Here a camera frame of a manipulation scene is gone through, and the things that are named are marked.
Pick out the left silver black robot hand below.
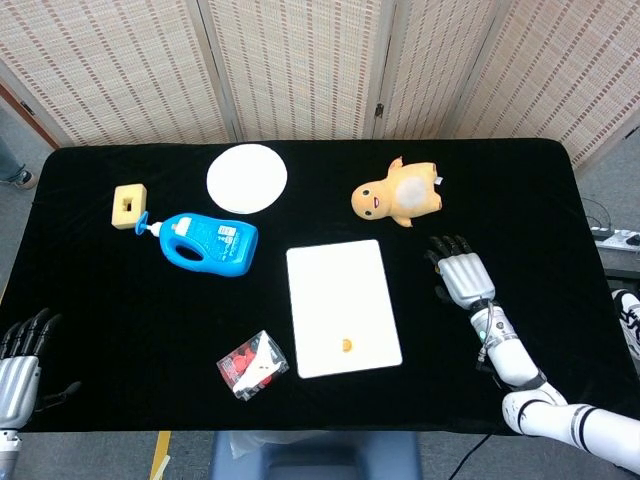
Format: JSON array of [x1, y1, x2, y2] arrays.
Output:
[[0, 307, 82, 431]]

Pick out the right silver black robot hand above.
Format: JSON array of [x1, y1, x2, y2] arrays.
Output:
[[424, 234, 497, 312]]

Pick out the clear bag red items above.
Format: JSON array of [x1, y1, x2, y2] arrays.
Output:
[[216, 329, 290, 402]]

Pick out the yellow plush toy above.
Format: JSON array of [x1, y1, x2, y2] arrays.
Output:
[[350, 155, 445, 229]]

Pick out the white rectangular board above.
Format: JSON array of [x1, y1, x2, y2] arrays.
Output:
[[285, 239, 404, 380]]

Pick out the black tablecloth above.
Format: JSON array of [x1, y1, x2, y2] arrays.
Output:
[[0, 138, 624, 435]]

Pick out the dark side table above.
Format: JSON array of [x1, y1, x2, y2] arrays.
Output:
[[597, 245, 640, 280]]

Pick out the white power strip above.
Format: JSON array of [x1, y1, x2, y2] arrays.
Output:
[[591, 227, 640, 251]]

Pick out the yellow floor tape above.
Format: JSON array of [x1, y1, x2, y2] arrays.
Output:
[[149, 432, 172, 480]]

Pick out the black and white sneaker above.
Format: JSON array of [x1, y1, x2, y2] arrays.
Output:
[[612, 288, 640, 359]]

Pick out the yellow sponge block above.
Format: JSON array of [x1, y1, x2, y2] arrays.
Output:
[[110, 183, 149, 232]]

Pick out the person leg with shoe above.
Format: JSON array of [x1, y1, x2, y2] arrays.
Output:
[[0, 134, 37, 190]]

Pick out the blue grey chair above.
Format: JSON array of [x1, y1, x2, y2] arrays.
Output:
[[209, 430, 424, 480]]

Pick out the blue detergent pump bottle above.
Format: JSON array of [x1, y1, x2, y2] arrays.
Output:
[[134, 210, 260, 277]]

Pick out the white round plate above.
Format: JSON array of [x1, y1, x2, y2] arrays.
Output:
[[205, 143, 289, 215]]

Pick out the woven bamboo folding screen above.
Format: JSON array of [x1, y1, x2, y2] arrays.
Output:
[[0, 0, 640, 174]]

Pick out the thin black floor cable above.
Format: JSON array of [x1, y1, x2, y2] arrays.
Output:
[[582, 197, 614, 231]]

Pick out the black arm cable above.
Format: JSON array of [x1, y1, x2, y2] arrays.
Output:
[[452, 432, 494, 480]]

